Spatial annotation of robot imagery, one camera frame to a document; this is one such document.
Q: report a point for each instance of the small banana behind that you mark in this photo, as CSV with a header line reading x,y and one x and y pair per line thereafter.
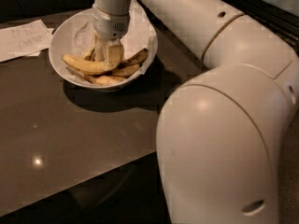
x,y
89,55

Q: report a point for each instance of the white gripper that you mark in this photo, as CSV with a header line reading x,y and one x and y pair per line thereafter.
x,y
109,26

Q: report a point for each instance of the yellow banana middle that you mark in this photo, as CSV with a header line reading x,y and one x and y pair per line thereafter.
x,y
125,71

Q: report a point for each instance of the large yellow banana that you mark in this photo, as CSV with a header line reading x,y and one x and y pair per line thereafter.
x,y
89,67

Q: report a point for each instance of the dark slatted appliance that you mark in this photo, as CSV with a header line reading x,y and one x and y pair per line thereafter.
x,y
280,16

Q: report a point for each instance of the white printed paper sheet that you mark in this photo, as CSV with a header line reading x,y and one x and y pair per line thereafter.
x,y
24,40

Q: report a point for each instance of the spotted banana right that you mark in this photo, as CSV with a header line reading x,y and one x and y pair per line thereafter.
x,y
138,58

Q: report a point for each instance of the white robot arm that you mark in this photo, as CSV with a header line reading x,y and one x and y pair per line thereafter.
x,y
219,134

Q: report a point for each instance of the white paper bowl liner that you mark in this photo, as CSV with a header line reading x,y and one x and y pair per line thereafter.
x,y
140,45

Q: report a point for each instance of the yellow banana bottom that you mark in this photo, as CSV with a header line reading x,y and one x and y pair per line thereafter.
x,y
104,80

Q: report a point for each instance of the white ceramic bowl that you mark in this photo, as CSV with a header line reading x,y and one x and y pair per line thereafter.
x,y
62,44

